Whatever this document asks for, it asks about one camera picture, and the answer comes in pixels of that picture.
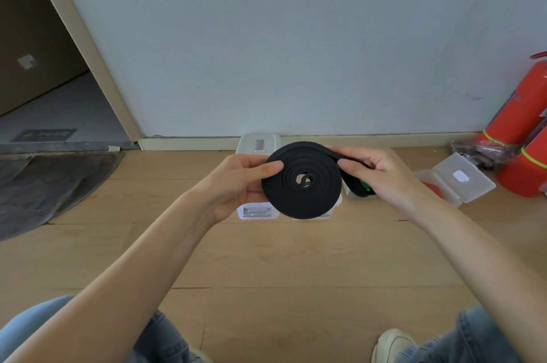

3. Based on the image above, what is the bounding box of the person's right jeans leg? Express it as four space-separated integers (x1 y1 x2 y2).
395 305 524 363

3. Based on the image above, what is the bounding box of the person's left hand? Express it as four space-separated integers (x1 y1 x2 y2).
189 154 285 225

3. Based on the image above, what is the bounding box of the black plastic bag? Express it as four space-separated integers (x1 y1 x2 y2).
450 138 521 170

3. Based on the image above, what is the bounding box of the person's white left shoe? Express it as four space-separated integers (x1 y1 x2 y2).
188 346 214 363

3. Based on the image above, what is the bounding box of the beige door frame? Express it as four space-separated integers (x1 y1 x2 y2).
21 0 144 150

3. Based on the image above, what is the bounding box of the person's right hand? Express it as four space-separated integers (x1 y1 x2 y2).
331 146 428 219

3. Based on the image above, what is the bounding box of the person's left forearm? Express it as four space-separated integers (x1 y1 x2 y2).
0 192 215 363

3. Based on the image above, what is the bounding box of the beige baseboard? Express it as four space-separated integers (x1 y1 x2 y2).
138 133 485 152

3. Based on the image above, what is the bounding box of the person's left jeans leg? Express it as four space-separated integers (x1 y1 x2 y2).
0 295 191 363

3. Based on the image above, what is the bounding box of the red fire extinguisher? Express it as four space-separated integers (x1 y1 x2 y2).
483 51 547 146
497 127 547 198

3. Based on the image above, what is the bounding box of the grey door mat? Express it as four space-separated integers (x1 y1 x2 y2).
0 151 125 242

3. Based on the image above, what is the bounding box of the person's right forearm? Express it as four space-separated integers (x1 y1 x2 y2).
404 198 547 363

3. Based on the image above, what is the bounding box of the person's white right shoe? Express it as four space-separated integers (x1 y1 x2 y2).
371 329 419 363

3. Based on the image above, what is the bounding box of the person's jeans leg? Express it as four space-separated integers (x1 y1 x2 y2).
0 295 191 363
395 305 524 363

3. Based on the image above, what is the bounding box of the black strap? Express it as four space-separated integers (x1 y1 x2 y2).
261 141 377 220

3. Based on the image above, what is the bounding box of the person's white shoe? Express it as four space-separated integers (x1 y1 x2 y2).
188 346 214 363
371 329 419 363

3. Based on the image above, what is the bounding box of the white plastic storage box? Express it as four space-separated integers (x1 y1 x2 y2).
235 133 344 222

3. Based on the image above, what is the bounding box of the small clear plastic case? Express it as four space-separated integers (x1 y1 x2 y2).
414 152 497 208

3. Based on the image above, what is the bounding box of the dark floor grate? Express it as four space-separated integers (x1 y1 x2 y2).
10 128 78 143

